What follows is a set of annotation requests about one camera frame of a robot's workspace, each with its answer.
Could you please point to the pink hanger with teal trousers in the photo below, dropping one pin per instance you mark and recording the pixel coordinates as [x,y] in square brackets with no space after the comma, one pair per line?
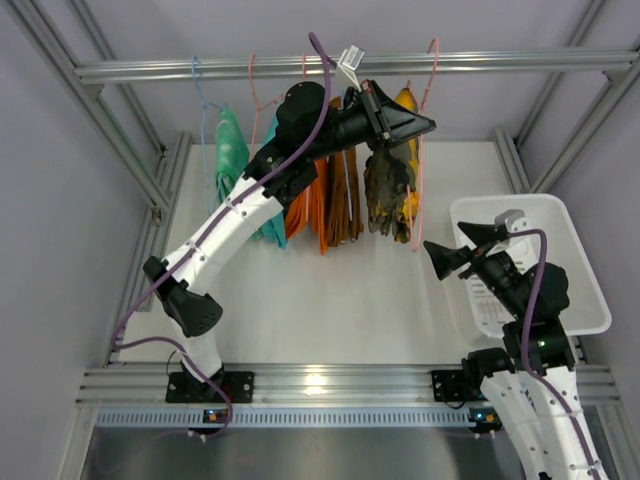
[254,100]

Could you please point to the aluminium frame posts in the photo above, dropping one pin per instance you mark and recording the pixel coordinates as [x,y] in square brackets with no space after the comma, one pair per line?
[569,110]
[159,183]

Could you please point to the orange trousers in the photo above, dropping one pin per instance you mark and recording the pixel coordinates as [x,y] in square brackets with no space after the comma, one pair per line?
[310,208]

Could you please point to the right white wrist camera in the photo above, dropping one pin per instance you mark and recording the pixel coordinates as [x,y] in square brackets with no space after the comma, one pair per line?
[512,221]

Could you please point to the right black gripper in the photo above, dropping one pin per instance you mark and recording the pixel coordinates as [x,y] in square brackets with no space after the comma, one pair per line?
[477,255]

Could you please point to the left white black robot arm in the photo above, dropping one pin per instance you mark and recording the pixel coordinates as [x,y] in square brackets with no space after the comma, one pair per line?
[308,128]

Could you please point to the green patterned trousers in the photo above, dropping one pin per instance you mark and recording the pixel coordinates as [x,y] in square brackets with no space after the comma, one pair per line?
[232,154]

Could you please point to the blue hanger far left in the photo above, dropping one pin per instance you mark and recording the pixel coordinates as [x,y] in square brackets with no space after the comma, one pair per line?
[205,105]

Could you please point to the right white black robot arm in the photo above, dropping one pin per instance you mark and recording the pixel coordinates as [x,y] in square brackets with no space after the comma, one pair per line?
[531,380]

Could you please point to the camouflage yellow trousers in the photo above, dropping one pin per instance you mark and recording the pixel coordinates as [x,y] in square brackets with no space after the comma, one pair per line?
[392,198]

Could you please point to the aluminium hanging rail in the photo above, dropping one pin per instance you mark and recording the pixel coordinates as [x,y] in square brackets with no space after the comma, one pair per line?
[562,60]

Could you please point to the teal trousers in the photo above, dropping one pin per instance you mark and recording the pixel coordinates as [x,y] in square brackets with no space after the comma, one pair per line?
[273,231]

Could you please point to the aluminium frame right posts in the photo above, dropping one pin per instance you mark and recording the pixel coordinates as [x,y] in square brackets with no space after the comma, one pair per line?
[569,110]

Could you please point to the slotted grey cable duct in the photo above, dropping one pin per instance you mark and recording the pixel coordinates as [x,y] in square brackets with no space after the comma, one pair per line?
[287,417]

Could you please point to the blue hanger with brown trousers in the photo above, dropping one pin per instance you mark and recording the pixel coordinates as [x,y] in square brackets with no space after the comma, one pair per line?
[345,162]

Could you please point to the brown trousers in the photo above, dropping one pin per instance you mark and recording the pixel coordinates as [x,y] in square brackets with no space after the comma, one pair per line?
[338,228]

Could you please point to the white plastic bin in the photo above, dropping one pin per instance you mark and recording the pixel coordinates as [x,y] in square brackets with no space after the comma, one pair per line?
[588,312]

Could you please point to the aluminium frame left posts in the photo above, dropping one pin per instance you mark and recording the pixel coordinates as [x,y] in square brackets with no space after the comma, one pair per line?
[159,183]

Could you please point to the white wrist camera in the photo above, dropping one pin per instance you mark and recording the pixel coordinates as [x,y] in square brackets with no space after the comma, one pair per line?
[347,66]
[512,221]

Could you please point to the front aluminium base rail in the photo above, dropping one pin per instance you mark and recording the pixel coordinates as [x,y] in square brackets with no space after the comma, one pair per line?
[297,385]

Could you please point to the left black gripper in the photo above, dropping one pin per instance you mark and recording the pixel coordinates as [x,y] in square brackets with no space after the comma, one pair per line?
[377,114]

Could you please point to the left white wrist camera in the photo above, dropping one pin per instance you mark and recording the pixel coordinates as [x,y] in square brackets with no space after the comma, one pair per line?
[347,66]

